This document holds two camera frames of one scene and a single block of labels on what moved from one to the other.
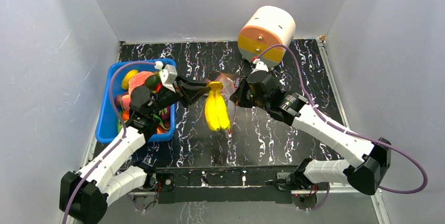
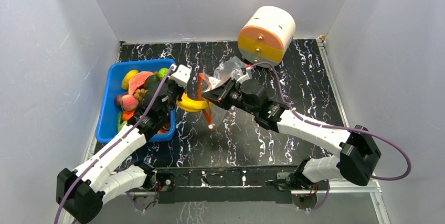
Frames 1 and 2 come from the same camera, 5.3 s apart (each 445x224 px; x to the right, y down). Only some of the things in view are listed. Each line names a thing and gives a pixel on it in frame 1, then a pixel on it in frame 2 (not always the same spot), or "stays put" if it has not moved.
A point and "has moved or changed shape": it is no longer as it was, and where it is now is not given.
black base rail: (263, 184) stays put
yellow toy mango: (127, 77) stays put
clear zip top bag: (229, 84) has moved or changed shape
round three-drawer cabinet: (266, 27) stays put
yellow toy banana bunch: (215, 109) to (191, 105)
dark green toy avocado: (151, 81) stays put
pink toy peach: (125, 102) stays put
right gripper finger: (235, 97) to (221, 99)
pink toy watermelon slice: (138, 80) stays put
